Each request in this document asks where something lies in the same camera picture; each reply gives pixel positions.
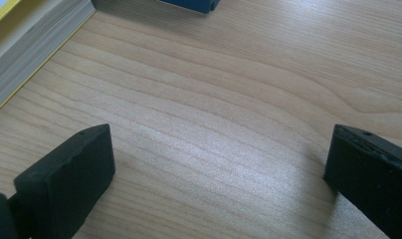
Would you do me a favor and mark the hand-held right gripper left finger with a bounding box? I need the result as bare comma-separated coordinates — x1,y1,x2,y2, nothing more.
13,123,116,239

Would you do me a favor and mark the blue plastic file rack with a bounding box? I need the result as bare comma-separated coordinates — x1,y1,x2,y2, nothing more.
157,0,222,15

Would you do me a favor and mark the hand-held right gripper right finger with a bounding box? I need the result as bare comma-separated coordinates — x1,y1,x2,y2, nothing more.
322,123,402,239

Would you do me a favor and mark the yellow and white book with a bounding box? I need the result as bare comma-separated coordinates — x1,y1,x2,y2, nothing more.
0,0,98,120

